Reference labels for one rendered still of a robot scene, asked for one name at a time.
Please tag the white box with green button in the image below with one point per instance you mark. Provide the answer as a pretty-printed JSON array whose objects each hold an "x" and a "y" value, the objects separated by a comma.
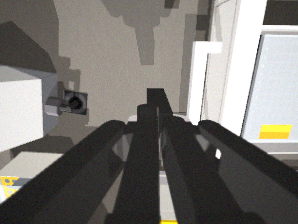
[{"x": 30, "y": 106}]

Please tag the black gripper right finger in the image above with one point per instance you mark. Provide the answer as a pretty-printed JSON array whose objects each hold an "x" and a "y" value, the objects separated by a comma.
[{"x": 256, "y": 183}]

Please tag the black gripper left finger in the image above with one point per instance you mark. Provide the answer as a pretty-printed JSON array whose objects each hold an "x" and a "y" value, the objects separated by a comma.
[{"x": 70, "y": 189}]

